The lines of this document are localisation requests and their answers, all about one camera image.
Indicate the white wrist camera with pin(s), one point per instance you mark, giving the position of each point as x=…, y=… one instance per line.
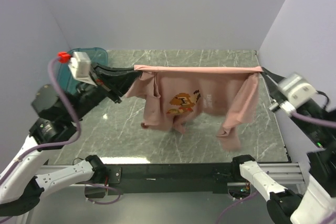
x=299, y=91
x=79, y=65

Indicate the teal transparent plastic bin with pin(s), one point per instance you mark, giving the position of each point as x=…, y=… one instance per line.
x=64, y=77

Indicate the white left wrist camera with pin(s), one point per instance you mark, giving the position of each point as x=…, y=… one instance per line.
x=79, y=65

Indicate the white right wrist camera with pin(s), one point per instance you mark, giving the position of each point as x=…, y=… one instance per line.
x=299, y=91

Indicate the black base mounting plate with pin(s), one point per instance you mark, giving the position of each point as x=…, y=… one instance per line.
x=173, y=178

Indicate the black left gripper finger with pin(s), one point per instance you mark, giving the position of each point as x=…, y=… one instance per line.
x=118, y=84
x=109, y=71

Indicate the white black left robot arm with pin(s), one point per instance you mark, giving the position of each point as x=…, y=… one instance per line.
x=58, y=124

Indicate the pink t shirt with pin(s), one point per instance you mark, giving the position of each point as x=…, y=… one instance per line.
x=176, y=95

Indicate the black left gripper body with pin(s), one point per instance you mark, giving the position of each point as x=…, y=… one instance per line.
x=85, y=88

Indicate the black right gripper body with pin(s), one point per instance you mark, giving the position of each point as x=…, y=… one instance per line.
x=276, y=89

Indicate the aluminium front frame rail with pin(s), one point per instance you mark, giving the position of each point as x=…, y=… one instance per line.
x=282, y=173

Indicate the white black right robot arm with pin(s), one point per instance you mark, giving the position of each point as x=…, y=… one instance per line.
x=291, y=197

